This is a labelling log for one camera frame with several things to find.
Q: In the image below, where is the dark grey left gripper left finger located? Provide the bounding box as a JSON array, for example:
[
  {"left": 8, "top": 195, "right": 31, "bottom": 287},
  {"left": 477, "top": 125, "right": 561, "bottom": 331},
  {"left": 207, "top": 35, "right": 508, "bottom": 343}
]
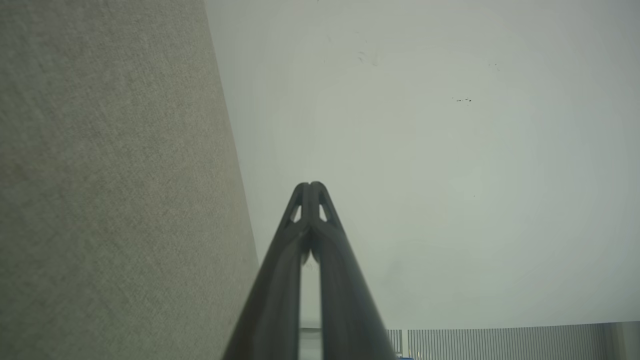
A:
[{"left": 222, "top": 183, "right": 312, "bottom": 360}]

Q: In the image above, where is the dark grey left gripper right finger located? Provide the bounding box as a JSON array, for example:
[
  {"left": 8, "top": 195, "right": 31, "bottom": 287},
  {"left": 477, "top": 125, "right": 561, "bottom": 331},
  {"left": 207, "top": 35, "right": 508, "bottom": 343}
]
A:
[{"left": 311, "top": 182, "right": 398, "bottom": 360}]

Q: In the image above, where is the grey fabric sofa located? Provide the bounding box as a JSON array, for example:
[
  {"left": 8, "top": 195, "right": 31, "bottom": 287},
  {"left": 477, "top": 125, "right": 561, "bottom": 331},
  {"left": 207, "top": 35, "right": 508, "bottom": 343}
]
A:
[{"left": 0, "top": 0, "right": 261, "bottom": 360}]

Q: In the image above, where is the white ribbed panel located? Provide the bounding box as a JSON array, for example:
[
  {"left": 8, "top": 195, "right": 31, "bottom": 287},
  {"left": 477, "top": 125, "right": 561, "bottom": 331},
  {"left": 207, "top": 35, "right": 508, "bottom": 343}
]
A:
[{"left": 387, "top": 321, "right": 640, "bottom": 360}]

